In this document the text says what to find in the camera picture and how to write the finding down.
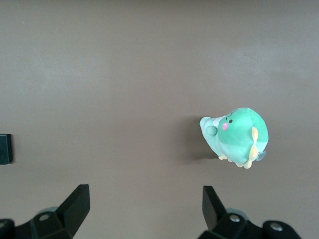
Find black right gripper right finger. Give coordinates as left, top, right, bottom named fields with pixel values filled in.
left=198, top=185, right=302, bottom=239

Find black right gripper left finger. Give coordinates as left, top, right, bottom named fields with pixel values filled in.
left=0, top=184, right=90, bottom=239

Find black phone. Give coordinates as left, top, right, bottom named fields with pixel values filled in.
left=0, top=133, right=12, bottom=165

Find green plush toy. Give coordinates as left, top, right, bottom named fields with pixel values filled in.
left=199, top=107, right=270, bottom=169

